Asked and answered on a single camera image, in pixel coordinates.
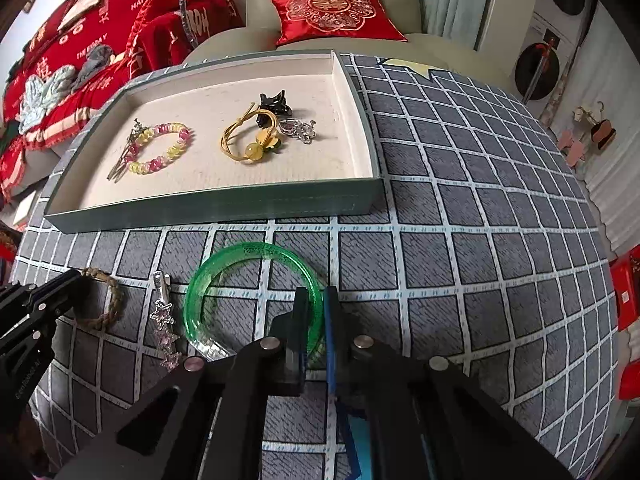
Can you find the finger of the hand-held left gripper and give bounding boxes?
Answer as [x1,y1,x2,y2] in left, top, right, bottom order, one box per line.
[0,269,95,322]
[0,311,60,357]

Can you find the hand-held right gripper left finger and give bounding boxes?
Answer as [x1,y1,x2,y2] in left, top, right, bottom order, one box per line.
[60,287,311,480]

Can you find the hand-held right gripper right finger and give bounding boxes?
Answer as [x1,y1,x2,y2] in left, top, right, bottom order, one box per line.
[324,286,576,480]

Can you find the brown braided bracelet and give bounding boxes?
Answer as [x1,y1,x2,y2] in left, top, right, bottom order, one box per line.
[75,267,125,331]

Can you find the green translucent bangle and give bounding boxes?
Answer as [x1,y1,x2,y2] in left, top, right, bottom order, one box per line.
[183,241,326,361]

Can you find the silver hair pin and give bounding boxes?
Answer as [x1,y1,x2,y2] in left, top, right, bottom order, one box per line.
[106,118,151,182]

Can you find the grey tray with cream lining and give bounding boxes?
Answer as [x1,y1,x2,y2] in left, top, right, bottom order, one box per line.
[44,50,386,235]

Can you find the yellow cord hair tie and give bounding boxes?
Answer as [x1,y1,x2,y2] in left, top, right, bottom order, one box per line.
[221,102,286,165]

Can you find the silver heart brooch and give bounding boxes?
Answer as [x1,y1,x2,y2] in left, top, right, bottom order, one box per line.
[279,118,318,146]

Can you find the pink yellow beaded bracelet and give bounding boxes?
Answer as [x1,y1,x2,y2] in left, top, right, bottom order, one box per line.
[125,121,194,175]

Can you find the black claw hair clip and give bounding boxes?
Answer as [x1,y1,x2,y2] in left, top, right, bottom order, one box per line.
[256,89,293,126]

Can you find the silver star hair clip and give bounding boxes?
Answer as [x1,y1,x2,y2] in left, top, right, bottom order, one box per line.
[149,270,182,372]

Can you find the grey sofa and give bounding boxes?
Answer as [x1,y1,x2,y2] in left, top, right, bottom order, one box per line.
[22,147,66,196]

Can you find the grey checkered tablecloth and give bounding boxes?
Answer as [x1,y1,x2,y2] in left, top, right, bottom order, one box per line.
[12,52,621,480]

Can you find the light blue clothing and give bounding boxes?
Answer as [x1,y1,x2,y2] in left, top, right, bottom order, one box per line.
[19,66,76,136]

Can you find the grey clothing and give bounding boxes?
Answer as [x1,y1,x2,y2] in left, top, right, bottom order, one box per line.
[70,44,113,93]

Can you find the red fringed cushion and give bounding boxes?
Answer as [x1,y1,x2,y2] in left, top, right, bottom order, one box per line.
[127,0,193,78]

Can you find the yellow star paper cutout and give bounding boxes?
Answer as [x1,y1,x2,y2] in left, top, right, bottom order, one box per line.
[376,57,441,81]

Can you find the printed figure pillow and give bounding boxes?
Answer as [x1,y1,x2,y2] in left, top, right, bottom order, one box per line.
[57,0,123,31]

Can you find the red box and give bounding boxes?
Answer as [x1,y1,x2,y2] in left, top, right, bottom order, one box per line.
[607,247,640,333]

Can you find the flexible phone stand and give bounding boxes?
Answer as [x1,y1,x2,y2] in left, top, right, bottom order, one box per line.
[177,0,198,51]

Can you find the red embroidered cushion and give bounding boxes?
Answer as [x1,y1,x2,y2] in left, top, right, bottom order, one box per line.
[270,0,408,47]

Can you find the white washing machine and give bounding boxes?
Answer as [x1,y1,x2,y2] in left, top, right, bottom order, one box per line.
[512,10,586,106]

